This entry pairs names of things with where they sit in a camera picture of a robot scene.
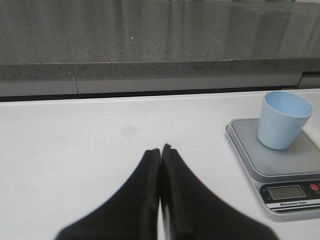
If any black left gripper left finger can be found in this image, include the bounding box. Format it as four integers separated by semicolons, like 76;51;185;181
56;148;160;240

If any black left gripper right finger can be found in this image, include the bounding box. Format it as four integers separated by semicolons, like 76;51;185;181
160;144;278;240

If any light blue plastic cup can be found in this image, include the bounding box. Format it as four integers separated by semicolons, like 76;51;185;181
257;91;314;150

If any silver electronic kitchen scale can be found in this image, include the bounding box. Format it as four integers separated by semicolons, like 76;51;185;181
226;118;320;221

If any grey stone counter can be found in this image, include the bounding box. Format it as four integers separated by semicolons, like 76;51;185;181
0;0;320;98

